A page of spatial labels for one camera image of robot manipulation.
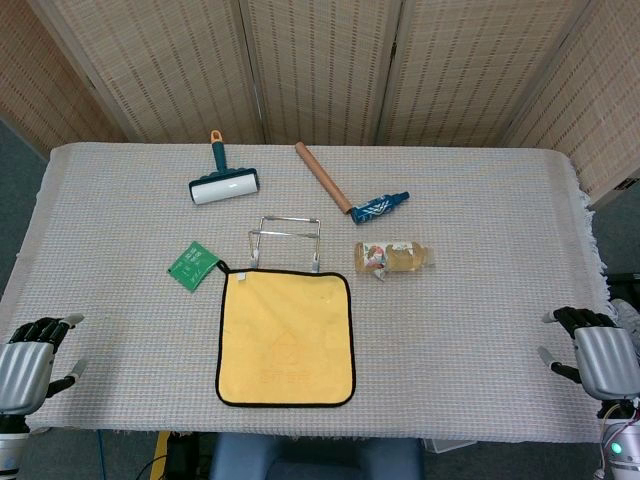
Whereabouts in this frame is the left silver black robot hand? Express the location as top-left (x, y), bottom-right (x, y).
top-left (0, 313), bottom-right (87, 416)

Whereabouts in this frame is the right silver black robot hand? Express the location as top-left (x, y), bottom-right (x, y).
top-left (537, 305), bottom-right (640, 401)

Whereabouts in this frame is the yellow cloth with black trim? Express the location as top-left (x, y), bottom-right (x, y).
top-left (214, 259), bottom-right (357, 409)

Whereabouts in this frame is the white shoe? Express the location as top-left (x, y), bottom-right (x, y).
top-left (610, 298), bottom-right (640, 327)

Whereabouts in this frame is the woven grey tablecloth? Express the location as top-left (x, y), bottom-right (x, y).
top-left (0, 141), bottom-right (626, 446)

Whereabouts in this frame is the black equipment box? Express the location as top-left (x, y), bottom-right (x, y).
top-left (164, 432), bottom-right (214, 480)

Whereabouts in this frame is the green packet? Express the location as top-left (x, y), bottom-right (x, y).
top-left (166, 240), bottom-right (221, 292)

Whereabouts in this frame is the clear tea bottle with label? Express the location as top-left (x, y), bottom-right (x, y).
top-left (354, 240), bottom-right (436, 282)

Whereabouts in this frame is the woven folding screen panel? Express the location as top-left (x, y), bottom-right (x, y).
top-left (238, 0), bottom-right (404, 146)
top-left (377, 0), bottom-right (599, 147)
top-left (0, 0), bottom-right (129, 146)
top-left (27, 0), bottom-right (266, 144)
top-left (502, 0), bottom-right (640, 209)

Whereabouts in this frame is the teal white lint roller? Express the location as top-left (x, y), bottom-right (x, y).
top-left (188, 129), bottom-right (261, 207)

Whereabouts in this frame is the blue patterned spray bottle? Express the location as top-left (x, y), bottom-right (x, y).
top-left (349, 190), bottom-right (411, 226)

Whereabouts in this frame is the blue padded seat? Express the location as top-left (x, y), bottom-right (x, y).
top-left (208, 432), bottom-right (426, 480)

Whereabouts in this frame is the brown cardboard tube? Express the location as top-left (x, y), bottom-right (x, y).
top-left (293, 141), bottom-right (356, 216)

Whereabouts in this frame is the metal wire rack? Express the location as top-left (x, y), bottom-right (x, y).
top-left (247, 214), bottom-right (322, 274)

